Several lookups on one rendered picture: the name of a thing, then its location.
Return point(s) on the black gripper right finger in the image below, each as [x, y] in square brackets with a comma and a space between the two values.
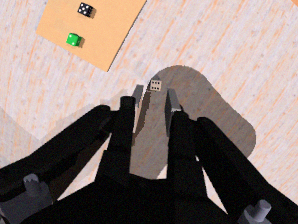
[245, 194]

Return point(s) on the small white die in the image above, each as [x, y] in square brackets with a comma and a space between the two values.
[155, 84]

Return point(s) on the green die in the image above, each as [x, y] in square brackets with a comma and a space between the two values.
[73, 39]

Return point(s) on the peach square mat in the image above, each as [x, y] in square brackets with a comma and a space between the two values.
[102, 33]

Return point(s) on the black die with white pips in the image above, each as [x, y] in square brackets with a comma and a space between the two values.
[85, 9]

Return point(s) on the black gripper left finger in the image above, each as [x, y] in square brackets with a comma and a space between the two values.
[38, 180]

